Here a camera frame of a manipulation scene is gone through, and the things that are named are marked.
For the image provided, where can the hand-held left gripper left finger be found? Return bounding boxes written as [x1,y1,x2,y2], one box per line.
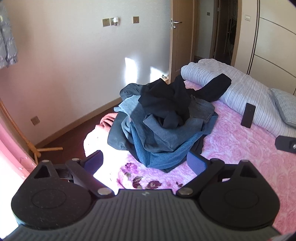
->
[32,150,114,198]

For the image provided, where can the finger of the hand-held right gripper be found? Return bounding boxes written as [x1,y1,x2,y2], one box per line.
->
[275,135,296,154]

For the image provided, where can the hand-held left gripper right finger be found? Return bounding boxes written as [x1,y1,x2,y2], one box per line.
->
[176,152,263,198]

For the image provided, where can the black pants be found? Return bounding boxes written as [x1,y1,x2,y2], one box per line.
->
[138,74,232,129]

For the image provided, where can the grey checked pillow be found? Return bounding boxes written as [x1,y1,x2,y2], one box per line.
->
[270,88,296,129]

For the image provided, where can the pink floral blanket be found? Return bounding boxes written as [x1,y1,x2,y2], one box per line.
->
[83,81,296,234]

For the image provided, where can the salmon towel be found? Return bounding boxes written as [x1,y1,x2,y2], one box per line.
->
[100,112,120,132]

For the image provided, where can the wooden rack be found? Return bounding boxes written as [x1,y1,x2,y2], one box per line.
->
[0,97,63,165]

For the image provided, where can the black rectangular case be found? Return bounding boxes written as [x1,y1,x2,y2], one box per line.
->
[241,103,256,128]

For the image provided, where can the striped white quilt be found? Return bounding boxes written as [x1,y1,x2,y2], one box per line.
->
[180,59,296,138]

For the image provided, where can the light blue jeans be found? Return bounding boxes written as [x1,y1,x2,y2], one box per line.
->
[114,95,145,139]

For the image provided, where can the pink plastic object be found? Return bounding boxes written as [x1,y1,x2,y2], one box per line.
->
[0,120,38,179]

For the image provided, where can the cream wardrobe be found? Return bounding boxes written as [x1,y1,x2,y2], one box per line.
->
[237,0,296,95]

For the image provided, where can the wooden door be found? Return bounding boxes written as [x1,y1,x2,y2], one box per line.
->
[168,0,195,85]

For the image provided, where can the grey floral hanging cloth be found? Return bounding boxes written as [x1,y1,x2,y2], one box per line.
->
[0,0,19,69]

